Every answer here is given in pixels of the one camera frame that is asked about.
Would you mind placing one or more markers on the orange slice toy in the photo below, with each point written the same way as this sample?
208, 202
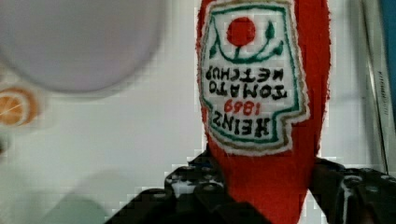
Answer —
18, 107

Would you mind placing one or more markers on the round grey plate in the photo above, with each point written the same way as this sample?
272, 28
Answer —
79, 45

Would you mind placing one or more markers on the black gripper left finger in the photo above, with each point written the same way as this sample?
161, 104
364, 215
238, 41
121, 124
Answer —
195, 193

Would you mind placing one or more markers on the red plush ketchup bottle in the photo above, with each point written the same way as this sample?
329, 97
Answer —
263, 69

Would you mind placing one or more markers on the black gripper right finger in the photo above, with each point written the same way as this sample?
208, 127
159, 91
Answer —
352, 195

